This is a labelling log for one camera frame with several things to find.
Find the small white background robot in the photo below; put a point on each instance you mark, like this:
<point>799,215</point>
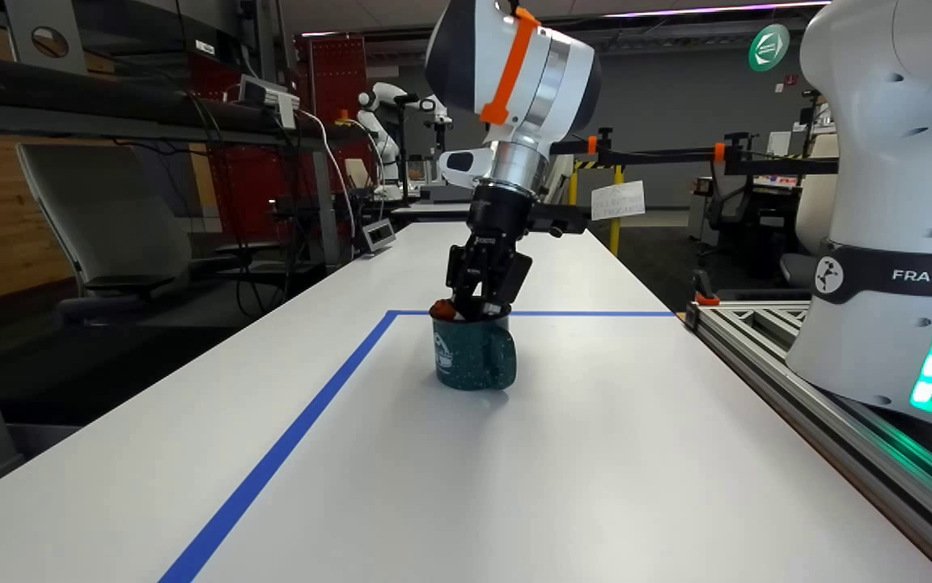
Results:
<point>385,140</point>

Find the round green sign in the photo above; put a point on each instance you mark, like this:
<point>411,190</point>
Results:
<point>767,48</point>

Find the grey chair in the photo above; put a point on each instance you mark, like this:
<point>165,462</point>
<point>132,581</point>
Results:
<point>112,215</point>

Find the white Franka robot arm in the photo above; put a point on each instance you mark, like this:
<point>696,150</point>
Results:
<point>899,162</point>

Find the red cabinet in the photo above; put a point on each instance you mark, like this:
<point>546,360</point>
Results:
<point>330,75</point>

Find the white background machine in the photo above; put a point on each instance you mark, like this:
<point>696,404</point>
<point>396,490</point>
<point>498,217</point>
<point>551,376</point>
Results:
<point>816,215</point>

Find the dark metal shelf beam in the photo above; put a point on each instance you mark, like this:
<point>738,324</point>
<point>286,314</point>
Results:
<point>79,108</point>

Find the white power box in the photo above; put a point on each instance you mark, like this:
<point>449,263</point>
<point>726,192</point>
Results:
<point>270,97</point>

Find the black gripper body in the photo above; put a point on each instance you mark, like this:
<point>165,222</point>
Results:
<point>515,222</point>

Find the orange marker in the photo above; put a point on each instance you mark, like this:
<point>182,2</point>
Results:
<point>442,313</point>

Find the short yellow post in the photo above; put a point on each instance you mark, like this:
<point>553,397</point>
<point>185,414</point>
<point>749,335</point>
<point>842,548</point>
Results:
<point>572,190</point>

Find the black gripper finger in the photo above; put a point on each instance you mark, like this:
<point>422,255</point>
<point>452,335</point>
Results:
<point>507,279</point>
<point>465,278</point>

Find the grey far table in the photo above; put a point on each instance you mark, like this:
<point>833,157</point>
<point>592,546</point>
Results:
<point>429,212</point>

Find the small grey display box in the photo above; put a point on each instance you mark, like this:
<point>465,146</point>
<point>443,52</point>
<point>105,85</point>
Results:
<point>381,234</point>

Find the dark green mug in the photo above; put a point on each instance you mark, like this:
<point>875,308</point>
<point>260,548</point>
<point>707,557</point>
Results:
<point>475,359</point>

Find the blue tape line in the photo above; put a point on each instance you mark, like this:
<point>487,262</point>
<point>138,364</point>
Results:
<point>305,421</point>

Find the white paper sign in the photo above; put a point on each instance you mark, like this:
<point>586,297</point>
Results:
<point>619,201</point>

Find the tall yellow post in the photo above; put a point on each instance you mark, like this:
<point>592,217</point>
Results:
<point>616,230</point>

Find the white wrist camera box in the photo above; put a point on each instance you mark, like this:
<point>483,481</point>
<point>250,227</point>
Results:
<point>465,167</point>

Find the black boom with orange clamps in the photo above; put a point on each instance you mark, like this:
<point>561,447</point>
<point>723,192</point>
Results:
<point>660,157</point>

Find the orange clamp knob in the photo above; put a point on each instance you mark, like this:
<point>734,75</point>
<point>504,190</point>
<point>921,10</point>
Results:
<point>703,300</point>

